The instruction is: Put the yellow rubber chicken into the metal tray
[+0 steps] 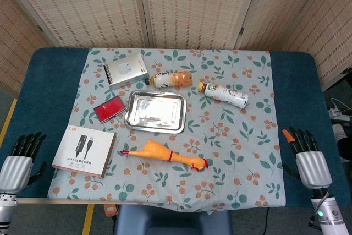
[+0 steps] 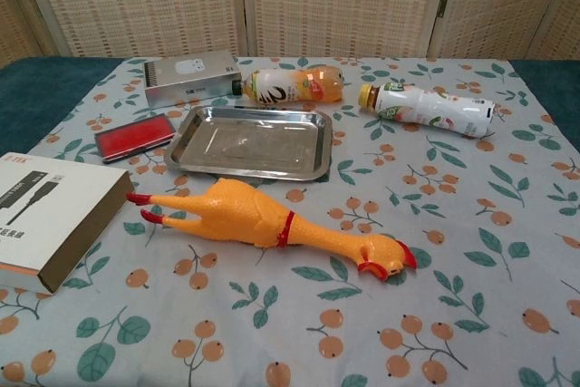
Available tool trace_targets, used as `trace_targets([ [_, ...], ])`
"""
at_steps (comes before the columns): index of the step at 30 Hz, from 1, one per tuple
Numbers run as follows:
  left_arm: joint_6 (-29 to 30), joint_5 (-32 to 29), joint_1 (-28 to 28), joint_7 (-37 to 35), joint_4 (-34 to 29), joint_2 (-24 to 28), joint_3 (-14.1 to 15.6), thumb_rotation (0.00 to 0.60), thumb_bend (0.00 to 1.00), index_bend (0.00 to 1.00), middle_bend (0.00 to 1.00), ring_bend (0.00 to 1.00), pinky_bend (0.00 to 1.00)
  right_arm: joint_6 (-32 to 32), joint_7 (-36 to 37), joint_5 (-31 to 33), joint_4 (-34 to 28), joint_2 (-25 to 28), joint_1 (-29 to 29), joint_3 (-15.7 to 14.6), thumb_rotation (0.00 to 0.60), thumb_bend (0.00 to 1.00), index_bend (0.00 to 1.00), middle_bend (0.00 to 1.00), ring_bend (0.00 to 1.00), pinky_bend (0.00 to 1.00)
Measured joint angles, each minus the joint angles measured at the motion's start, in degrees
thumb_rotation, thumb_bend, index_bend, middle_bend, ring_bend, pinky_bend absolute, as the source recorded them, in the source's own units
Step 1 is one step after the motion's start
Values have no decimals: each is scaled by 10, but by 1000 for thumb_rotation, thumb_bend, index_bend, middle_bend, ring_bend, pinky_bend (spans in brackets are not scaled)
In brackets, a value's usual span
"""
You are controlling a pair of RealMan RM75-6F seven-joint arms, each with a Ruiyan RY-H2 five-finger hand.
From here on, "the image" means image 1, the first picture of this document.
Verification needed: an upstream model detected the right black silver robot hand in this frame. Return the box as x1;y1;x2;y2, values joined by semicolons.
282;127;333;191

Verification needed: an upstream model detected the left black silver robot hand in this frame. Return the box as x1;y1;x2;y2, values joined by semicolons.
0;132;47;194

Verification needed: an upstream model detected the orange rubber toy chicken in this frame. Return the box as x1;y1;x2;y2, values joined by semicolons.
120;139;209;170

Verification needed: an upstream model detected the rectangular metal tray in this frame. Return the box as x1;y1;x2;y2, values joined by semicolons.
123;90;188;134

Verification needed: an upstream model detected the white power strip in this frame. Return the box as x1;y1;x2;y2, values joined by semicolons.
328;108;351;122

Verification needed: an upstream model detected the dark blue table cover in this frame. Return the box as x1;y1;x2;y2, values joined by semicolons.
0;47;348;208

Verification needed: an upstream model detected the small orange device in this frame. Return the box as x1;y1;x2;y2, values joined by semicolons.
103;204;119;217

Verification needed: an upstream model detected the red flat case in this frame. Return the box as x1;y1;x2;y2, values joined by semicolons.
93;96;127;123

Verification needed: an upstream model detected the white bottle yellow cap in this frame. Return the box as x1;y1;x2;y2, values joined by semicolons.
198;81;250;108

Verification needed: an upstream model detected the floral leaf print tablecloth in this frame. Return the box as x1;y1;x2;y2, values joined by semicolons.
47;47;285;214

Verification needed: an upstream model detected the silver earbuds box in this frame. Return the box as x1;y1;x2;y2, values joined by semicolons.
102;52;150;90

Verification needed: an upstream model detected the blue padded chair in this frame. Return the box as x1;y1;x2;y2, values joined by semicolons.
114;204;233;235

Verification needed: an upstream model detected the orange juice bottle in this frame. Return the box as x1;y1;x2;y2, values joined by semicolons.
145;70;193;89

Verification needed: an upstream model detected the woven bamboo folding screen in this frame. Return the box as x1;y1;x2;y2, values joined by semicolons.
0;0;352;98

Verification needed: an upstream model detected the white cable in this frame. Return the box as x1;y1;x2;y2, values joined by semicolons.
329;97;348;110

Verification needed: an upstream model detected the white USB cable box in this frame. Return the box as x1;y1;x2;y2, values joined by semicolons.
51;124;117;178

